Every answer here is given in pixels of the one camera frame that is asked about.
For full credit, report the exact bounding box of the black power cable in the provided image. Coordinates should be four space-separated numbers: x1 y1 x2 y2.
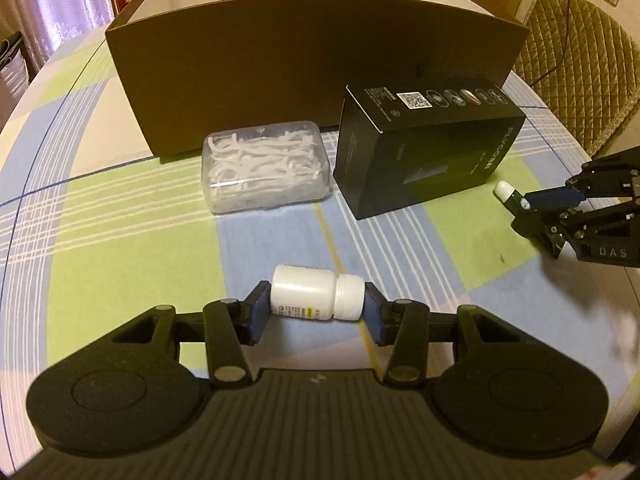
529 0 589 89

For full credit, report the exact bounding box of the quilted beige chair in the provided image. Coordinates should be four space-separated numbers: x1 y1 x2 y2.
513 0 639 156

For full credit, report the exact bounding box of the clear floss pick box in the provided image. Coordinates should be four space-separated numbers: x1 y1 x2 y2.
201 120 331 214

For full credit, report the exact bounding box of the large brown cardboard box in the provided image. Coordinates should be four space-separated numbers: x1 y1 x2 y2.
105 0 528 157

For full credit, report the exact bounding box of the black product box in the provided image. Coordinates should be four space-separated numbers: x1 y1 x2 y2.
334 78 525 220

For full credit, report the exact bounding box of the small white-capped tube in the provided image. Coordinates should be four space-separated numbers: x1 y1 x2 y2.
494 180 521 205

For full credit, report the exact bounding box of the purple sheer curtain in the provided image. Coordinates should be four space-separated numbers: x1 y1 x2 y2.
1 0 114 70

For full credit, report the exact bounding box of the white pill bottle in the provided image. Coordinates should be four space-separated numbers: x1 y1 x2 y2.
270 264 366 321

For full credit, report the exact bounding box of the checked tablecloth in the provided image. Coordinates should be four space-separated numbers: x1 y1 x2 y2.
1 29 639 474

